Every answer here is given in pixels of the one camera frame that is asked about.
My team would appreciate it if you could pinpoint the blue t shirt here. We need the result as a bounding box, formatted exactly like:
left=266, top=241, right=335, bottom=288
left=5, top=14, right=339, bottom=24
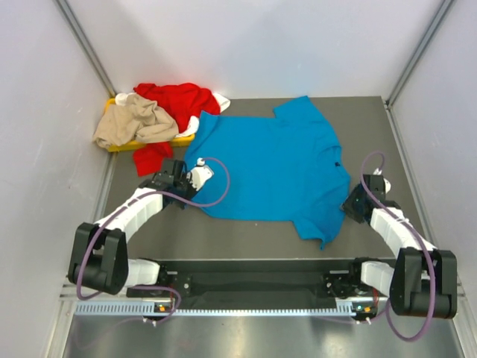
left=184, top=96, right=351, bottom=244

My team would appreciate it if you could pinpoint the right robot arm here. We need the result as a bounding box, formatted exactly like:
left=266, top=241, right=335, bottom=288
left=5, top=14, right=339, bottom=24
left=323, top=172, right=458, bottom=319

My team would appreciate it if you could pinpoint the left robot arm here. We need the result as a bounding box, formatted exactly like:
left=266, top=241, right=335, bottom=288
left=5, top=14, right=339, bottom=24
left=68, top=159, right=213, bottom=301

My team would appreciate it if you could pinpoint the yellow plastic bin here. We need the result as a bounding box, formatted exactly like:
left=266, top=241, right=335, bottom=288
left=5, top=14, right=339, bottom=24
left=104, top=98, right=195, bottom=152

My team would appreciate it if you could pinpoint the beige t shirt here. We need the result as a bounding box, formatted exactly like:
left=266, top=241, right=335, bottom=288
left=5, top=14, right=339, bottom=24
left=92, top=93, right=179, bottom=148

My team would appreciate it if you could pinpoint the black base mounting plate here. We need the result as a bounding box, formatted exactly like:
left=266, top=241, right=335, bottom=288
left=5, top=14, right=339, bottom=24
left=126, top=271, right=393, bottom=300

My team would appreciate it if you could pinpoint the red t shirt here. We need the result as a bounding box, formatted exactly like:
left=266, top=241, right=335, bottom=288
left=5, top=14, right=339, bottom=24
left=133, top=83, right=221, bottom=177

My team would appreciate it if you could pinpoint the white t shirt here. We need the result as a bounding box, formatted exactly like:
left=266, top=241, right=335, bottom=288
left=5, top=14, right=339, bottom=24
left=113, top=92, right=230, bottom=139

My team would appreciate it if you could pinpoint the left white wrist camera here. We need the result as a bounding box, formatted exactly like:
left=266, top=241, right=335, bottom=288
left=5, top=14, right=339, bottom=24
left=187, top=157, right=214, bottom=192

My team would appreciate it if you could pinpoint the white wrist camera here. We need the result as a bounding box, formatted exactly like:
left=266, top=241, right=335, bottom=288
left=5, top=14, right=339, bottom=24
left=373, top=168, right=391, bottom=194
left=187, top=157, right=214, bottom=192

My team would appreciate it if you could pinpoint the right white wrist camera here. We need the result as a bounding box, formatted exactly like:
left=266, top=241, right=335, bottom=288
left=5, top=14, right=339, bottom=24
left=373, top=168, right=391, bottom=194

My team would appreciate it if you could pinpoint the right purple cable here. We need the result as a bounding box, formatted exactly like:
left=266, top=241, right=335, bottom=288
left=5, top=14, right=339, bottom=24
left=350, top=151, right=437, bottom=342

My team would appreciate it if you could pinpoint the right corner aluminium post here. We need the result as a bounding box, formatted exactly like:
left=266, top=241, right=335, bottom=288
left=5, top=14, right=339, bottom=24
left=384, top=0, right=455, bottom=110

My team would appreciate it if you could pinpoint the corner aluminium post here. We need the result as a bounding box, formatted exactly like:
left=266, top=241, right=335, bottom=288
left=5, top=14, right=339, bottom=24
left=384, top=0, right=455, bottom=110
left=53, top=0, right=116, bottom=98

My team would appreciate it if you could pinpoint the slotted cable duct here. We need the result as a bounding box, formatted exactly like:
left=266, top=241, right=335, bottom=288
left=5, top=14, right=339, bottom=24
left=74, top=301, right=377, bottom=317

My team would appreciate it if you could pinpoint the aluminium frame rail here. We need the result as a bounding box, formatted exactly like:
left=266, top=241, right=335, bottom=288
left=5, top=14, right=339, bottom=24
left=59, top=270, right=467, bottom=299

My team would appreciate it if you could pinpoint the left corner aluminium post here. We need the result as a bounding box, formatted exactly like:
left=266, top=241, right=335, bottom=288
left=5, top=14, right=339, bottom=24
left=53, top=0, right=116, bottom=98

